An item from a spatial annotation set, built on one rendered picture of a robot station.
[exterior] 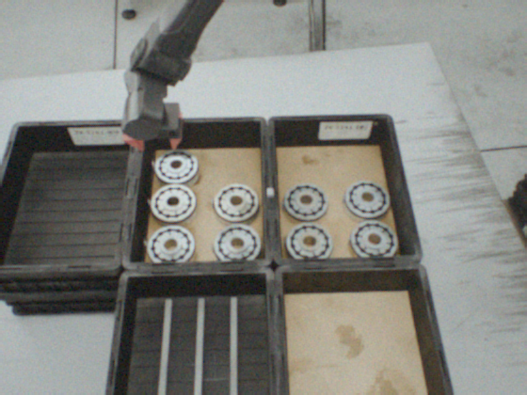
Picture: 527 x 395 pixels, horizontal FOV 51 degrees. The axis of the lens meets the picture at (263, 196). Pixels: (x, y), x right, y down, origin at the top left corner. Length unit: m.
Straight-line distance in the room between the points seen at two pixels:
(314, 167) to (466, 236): 0.42
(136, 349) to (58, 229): 0.35
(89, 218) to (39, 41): 1.97
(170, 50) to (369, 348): 0.68
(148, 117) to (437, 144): 0.97
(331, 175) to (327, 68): 0.54
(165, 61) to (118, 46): 2.14
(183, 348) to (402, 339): 0.44
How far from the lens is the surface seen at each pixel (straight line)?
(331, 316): 1.16
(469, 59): 3.05
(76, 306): 1.33
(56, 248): 1.30
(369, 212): 1.26
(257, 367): 1.12
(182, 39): 0.86
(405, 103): 1.72
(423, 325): 1.12
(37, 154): 1.48
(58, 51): 3.10
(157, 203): 1.27
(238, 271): 1.09
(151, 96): 0.90
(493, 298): 1.42
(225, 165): 1.35
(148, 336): 1.16
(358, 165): 1.37
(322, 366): 1.12
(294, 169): 1.34
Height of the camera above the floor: 1.90
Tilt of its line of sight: 56 degrees down
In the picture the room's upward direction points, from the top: straight up
